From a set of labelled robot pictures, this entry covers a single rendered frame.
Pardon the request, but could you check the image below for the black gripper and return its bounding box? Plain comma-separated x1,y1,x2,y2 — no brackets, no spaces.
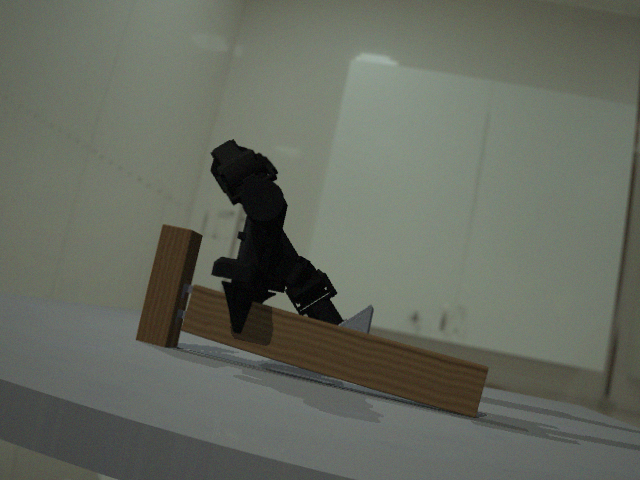
211,226,286,334

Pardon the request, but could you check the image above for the brown wooden rail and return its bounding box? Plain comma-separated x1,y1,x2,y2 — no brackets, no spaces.
175,283,489,418

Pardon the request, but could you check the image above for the brown wooden post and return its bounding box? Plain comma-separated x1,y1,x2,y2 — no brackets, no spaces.
136,224,203,348

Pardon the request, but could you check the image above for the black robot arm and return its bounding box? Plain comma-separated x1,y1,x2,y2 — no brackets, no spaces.
210,139,344,326

